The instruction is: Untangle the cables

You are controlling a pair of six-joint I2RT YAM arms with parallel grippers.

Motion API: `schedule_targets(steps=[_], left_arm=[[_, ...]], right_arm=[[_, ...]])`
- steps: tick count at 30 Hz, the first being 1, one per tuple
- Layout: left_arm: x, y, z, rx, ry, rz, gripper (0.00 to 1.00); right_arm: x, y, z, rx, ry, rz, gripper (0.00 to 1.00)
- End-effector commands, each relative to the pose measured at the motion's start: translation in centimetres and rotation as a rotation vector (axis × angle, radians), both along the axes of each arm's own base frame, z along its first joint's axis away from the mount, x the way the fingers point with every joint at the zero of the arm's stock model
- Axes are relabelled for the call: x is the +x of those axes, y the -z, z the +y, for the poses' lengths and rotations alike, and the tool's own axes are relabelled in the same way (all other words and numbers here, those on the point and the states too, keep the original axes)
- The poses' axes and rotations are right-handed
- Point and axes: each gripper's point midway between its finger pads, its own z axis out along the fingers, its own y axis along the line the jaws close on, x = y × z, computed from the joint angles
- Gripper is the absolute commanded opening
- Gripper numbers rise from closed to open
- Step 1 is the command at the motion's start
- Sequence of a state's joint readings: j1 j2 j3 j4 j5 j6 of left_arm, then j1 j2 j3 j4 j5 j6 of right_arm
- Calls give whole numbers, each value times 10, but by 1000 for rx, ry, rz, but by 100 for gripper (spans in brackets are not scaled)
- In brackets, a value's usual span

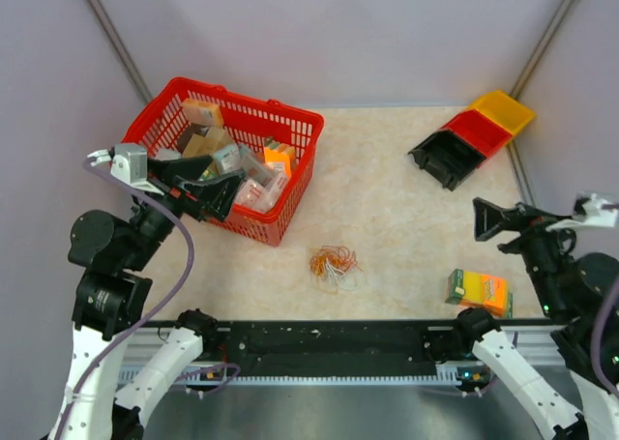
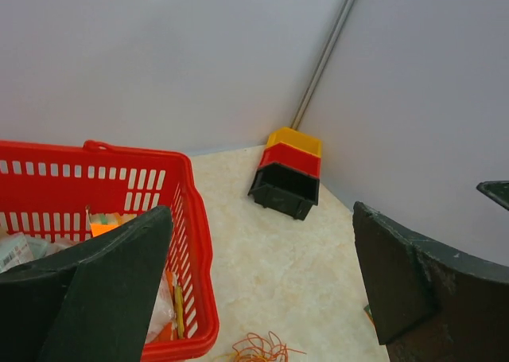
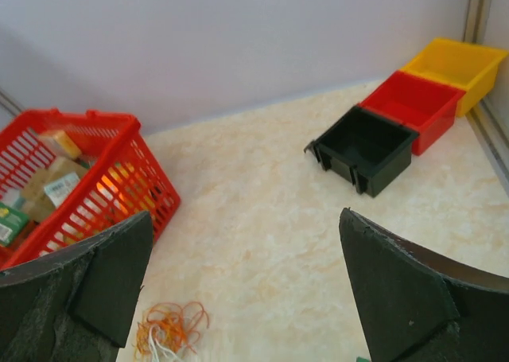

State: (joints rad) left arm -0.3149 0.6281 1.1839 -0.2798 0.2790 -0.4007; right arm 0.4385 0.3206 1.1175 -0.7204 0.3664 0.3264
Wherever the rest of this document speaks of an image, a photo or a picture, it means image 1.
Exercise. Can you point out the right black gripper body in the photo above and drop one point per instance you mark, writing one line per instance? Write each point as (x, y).
(539, 242)

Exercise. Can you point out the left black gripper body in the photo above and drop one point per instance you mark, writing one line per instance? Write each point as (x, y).
(178, 201)

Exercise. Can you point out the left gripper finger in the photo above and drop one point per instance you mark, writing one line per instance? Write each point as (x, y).
(185, 168)
(212, 198)

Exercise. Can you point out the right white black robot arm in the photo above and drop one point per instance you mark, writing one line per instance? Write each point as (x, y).
(578, 295)

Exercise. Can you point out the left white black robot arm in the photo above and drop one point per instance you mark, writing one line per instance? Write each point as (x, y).
(110, 296)

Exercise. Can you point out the tan box in basket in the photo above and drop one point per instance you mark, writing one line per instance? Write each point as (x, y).
(206, 141)

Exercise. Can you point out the pale blue box in basket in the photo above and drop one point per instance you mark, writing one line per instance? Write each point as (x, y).
(227, 159)

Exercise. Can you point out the pink white box in basket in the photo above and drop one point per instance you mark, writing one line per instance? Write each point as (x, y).
(260, 199)

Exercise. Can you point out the orange box in basket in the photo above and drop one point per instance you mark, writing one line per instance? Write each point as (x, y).
(202, 113)

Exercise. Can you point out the red plastic shopping basket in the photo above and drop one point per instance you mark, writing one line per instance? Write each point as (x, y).
(248, 120)

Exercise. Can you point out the bright orange pack in basket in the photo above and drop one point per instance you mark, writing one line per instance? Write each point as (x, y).
(280, 156)

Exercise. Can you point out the green orange sponge pack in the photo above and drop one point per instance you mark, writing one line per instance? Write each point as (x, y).
(476, 290)

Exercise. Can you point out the black plastic bin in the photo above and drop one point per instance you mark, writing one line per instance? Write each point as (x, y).
(449, 159)

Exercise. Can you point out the red plastic bin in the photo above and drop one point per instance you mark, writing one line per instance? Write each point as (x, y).
(479, 132)

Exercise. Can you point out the yellow plastic bin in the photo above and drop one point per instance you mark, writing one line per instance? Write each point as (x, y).
(504, 111)

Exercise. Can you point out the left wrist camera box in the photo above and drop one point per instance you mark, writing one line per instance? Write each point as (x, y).
(129, 165)

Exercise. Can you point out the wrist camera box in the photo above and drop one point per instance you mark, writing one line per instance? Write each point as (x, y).
(129, 165)
(591, 210)

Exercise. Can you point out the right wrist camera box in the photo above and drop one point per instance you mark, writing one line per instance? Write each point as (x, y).
(591, 210)

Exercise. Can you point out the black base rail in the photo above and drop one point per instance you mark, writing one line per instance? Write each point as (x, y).
(342, 353)

